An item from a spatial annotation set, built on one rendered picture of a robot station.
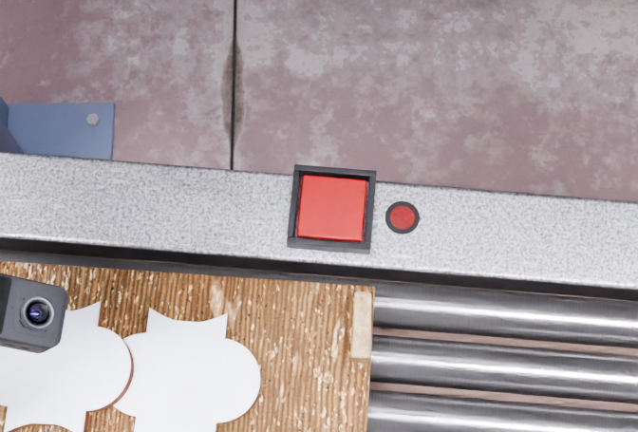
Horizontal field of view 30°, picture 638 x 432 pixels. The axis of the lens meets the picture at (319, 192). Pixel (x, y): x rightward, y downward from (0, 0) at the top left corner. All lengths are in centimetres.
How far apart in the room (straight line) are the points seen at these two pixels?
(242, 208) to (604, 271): 33
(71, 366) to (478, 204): 39
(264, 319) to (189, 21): 123
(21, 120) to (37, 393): 117
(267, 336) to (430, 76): 118
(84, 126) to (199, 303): 112
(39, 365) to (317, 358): 24
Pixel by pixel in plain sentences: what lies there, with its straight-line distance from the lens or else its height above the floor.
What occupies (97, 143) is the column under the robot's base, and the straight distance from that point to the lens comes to 213.
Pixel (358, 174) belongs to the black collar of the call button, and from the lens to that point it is 109.
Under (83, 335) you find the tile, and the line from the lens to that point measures 105.
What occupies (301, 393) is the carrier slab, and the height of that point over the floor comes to 94.
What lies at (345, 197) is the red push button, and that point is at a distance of 109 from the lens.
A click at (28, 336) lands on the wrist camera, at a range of 84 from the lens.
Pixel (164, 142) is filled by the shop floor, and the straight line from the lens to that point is 212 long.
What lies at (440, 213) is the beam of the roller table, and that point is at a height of 92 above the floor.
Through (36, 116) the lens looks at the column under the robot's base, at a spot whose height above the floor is 1.
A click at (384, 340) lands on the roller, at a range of 107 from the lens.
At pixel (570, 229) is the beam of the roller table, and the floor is 91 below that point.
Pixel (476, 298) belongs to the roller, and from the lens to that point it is 108.
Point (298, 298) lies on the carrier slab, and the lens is 105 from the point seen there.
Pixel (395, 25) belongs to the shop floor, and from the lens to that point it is 220.
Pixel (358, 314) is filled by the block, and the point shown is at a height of 96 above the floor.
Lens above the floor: 196
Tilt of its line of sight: 71 degrees down
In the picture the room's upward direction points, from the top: 2 degrees counter-clockwise
